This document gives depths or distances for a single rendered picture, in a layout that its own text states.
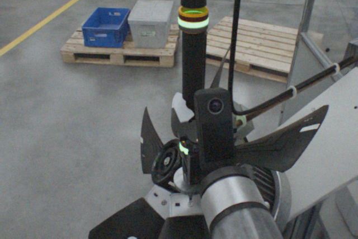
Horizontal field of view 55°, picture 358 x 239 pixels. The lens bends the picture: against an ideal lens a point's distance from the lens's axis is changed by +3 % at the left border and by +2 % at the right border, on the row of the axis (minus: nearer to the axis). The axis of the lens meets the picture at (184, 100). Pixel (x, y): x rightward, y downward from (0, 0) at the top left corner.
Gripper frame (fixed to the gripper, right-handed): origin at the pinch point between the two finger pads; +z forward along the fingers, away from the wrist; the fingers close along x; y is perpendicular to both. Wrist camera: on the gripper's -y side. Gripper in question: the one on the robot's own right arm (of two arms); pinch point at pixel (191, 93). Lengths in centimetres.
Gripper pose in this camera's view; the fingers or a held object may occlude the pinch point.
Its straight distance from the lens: 58.1
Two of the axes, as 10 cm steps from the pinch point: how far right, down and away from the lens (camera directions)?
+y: 0.0, 8.0, 5.9
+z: -2.3, -5.8, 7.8
